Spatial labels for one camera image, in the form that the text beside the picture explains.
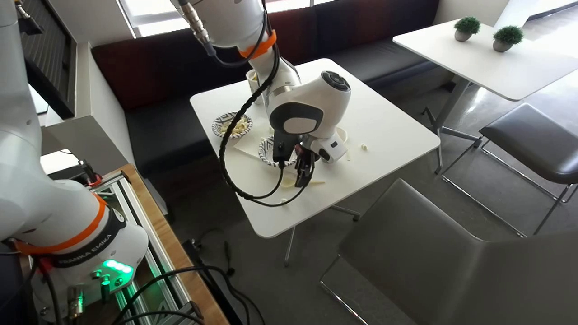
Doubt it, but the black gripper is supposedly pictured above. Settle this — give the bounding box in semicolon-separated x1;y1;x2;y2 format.
294;143;317;188

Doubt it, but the white franka robot arm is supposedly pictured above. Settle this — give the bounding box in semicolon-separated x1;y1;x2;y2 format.
0;0;350;294

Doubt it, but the empty patterned paper plate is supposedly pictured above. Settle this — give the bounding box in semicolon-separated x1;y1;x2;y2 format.
258;137;297;168

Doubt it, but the paper plate with popcorn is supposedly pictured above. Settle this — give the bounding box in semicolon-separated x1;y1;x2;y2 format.
211;110;254;141

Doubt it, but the white dining table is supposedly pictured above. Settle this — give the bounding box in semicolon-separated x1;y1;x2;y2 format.
189;58;440;238

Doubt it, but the near grey chair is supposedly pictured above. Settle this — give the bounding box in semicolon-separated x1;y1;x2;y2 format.
337;179;578;325

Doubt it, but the grey chair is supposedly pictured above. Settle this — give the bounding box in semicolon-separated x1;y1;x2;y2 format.
435;105;578;236
337;179;578;325

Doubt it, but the dark bench seat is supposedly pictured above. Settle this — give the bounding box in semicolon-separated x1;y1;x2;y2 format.
92;0;440;200

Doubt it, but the white background table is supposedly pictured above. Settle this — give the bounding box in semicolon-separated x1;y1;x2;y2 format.
393;22;578;141

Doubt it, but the far grey chair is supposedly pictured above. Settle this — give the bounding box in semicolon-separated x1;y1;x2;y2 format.
435;105;578;236

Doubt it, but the right small potted plant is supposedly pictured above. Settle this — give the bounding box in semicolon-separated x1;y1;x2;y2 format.
455;16;480;41

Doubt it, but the small potted plant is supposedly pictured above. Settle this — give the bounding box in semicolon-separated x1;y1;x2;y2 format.
493;25;523;52
455;16;480;41

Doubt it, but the left small potted plant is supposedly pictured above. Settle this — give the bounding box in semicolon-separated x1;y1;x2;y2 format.
493;25;523;52

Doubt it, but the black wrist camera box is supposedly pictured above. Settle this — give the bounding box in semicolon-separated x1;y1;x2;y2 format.
272;132;297;162

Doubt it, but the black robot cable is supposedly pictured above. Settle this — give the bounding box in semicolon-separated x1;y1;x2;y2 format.
216;0;314;209

